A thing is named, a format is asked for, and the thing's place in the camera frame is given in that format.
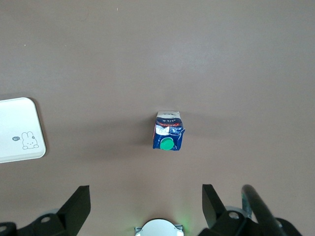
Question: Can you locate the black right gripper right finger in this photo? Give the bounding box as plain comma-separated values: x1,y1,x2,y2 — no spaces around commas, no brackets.
199,183,259,236

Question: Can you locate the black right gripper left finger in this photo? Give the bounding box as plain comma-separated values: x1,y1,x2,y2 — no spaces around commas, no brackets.
16,184,92,236

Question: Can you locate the blue milk carton green cap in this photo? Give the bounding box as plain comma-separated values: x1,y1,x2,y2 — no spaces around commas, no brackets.
152,110,186,151

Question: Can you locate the cream tray with rabbit print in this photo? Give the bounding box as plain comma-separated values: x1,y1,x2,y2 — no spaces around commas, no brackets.
0,97,47,164

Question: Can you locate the brown table cover mat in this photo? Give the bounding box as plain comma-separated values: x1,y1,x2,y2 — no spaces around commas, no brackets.
0,0,315,236

